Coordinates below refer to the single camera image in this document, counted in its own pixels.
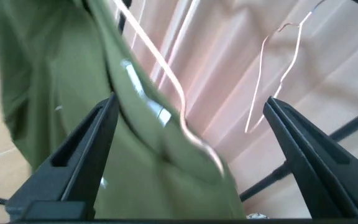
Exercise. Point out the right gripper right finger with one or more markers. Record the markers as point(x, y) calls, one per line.
point(322, 186)

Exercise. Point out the green garment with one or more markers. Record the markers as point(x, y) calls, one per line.
point(57, 62)

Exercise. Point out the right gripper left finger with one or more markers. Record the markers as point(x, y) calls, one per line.
point(82, 174)

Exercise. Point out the pink clothes hanger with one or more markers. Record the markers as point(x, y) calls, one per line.
point(300, 25)
point(182, 109)

